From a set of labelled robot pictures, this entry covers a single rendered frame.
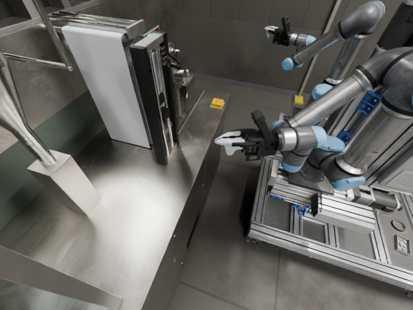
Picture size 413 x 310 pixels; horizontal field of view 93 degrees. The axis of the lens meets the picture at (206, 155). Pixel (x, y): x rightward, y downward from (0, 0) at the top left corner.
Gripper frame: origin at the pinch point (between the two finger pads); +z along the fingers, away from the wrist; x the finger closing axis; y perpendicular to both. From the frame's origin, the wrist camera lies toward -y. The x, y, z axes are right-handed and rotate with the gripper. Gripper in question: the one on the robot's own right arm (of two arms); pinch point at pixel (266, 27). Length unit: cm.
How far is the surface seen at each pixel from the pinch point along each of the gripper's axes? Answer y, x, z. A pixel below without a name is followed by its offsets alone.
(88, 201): 8, -152, -22
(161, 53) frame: -29, -101, -20
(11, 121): -32, -148, -21
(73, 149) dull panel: 10, -145, 12
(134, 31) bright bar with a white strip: -35, -104, -11
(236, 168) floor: 119, -44, -16
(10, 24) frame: -40, -132, 16
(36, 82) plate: -23, -138, 13
